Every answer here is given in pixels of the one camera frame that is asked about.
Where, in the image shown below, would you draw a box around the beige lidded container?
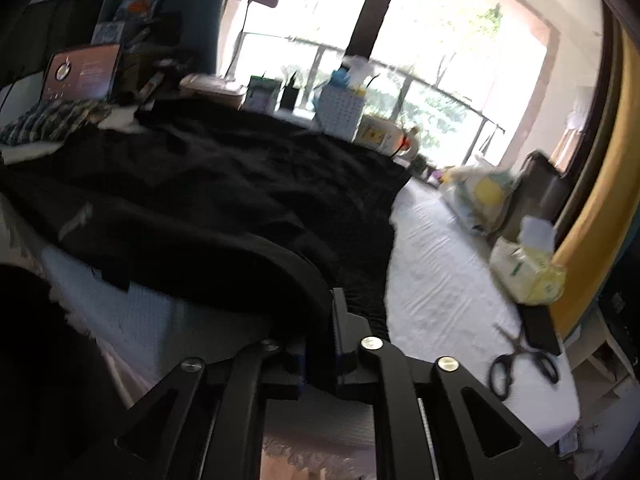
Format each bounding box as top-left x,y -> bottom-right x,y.
179,72 -> 248,108

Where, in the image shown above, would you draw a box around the yellow white mug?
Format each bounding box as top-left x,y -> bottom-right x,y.
356,115 -> 406,156

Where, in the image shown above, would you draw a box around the hanging clothes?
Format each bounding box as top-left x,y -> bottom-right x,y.
555,85 -> 596,171

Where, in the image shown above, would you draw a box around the plastic bag with yellow print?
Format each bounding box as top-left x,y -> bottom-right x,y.
440,157 -> 521,233

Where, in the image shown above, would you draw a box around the balcony railing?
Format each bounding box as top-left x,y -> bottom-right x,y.
240,30 -> 506,161

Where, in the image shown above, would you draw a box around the dark window post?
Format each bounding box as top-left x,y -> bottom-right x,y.
345,0 -> 408,61

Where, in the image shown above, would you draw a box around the green white tissue box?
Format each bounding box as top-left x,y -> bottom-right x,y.
248,76 -> 282,113

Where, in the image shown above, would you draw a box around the dark cloth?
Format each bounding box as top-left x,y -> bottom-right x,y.
0,260 -> 131,480

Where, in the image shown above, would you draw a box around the brown tablet screen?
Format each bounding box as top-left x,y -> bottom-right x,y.
41,42 -> 123,103

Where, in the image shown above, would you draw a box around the small blue white box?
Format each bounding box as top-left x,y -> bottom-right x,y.
92,22 -> 126,46

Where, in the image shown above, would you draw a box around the black pants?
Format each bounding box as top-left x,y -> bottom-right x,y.
0,99 -> 413,396

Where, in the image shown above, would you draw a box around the teal curtain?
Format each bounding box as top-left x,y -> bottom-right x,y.
165,0 -> 233,76

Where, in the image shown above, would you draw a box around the white woven basket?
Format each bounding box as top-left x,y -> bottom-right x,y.
316,82 -> 368,143

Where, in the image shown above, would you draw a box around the brown cardboard box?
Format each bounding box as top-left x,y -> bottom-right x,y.
120,42 -> 173,98

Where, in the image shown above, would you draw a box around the yellow wet wipes packet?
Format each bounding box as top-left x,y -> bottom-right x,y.
489,217 -> 568,306

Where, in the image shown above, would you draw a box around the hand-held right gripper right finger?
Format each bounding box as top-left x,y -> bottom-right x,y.
330,287 -> 576,480

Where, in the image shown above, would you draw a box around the plaid cloth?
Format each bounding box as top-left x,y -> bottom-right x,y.
0,100 -> 113,143

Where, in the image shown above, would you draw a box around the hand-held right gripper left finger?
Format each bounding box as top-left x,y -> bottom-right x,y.
65,337 -> 308,480

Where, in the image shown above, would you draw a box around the black pen holder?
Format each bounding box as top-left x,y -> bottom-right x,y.
280,72 -> 301,110

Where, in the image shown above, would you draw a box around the yellow curtain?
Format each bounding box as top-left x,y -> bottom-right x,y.
550,25 -> 640,341

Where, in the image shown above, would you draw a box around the black phone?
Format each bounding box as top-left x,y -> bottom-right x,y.
517,302 -> 563,356

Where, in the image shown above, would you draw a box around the small figurine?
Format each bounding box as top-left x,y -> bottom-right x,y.
400,127 -> 421,161

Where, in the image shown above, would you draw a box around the black scissors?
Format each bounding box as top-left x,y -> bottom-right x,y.
489,325 -> 560,401

